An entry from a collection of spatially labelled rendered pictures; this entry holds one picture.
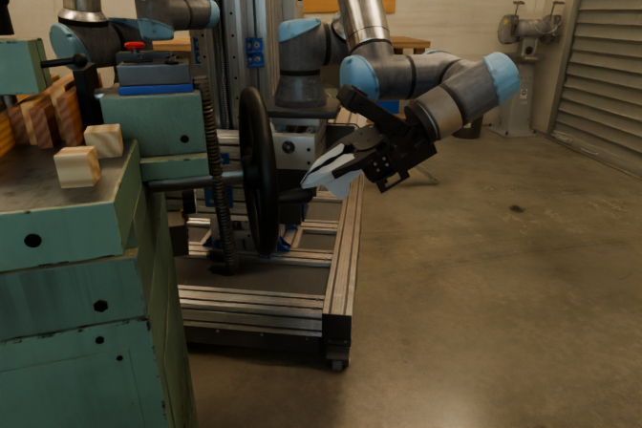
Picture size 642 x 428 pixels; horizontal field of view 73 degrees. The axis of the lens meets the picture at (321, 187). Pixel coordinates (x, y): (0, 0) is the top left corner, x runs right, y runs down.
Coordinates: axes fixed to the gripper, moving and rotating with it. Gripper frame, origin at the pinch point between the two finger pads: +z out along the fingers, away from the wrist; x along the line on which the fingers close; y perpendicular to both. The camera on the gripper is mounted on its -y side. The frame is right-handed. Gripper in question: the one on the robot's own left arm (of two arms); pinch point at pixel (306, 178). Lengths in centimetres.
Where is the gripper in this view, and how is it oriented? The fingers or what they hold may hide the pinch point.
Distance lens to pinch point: 65.9
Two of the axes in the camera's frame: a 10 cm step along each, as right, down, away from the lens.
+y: 4.4, 7.4, 5.1
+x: -2.7, -4.3, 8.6
